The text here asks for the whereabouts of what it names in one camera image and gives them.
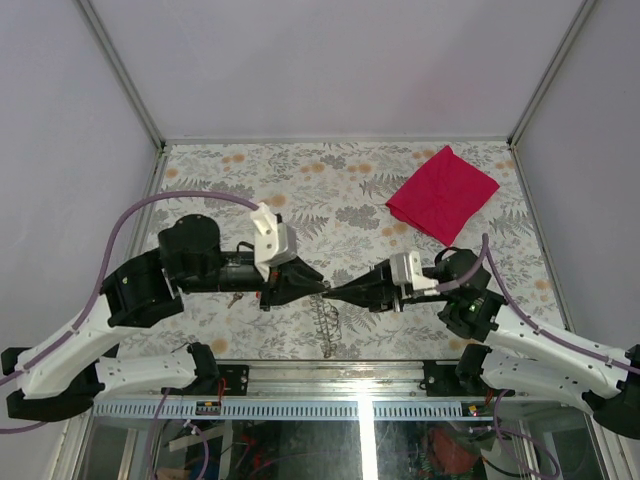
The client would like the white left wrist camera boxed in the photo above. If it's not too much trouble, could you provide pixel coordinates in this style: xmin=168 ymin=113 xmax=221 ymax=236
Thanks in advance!
xmin=250 ymin=202 xmax=297 ymax=282

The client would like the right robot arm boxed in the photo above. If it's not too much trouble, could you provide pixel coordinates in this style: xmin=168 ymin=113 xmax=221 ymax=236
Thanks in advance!
xmin=326 ymin=247 xmax=639 ymax=439

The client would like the magenta folded cloth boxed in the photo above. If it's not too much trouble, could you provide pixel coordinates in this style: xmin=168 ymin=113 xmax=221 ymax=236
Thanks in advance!
xmin=386 ymin=146 xmax=499 ymax=247

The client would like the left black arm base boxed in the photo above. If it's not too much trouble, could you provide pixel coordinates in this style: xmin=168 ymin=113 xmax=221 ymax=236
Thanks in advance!
xmin=183 ymin=343 xmax=250 ymax=398

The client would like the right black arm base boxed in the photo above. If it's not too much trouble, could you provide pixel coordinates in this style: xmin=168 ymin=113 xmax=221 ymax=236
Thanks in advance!
xmin=419 ymin=344 xmax=492 ymax=397

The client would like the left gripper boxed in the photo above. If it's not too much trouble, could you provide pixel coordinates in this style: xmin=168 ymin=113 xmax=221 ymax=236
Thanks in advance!
xmin=182 ymin=250 xmax=329 ymax=311

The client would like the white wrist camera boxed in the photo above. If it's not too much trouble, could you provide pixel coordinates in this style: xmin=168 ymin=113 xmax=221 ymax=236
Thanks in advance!
xmin=389 ymin=251 xmax=438 ymax=297
xmin=250 ymin=202 xmax=297 ymax=282

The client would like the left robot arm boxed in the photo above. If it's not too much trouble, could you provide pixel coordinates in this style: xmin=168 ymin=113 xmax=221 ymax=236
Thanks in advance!
xmin=1 ymin=215 xmax=326 ymax=423

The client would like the metal ring key organizer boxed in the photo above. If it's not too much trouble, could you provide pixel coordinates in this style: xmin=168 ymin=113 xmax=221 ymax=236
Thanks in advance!
xmin=309 ymin=294 xmax=342 ymax=359

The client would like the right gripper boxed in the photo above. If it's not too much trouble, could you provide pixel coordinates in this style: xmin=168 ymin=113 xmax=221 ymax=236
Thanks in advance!
xmin=323 ymin=258 xmax=452 ymax=313

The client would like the aluminium front rail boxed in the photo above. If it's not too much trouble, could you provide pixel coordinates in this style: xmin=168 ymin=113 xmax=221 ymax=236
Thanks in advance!
xmin=74 ymin=357 xmax=614 ymax=421

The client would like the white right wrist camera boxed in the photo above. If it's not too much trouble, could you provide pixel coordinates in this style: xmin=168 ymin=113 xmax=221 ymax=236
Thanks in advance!
xmin=389 ymin=251 xmax=438 ymax=297

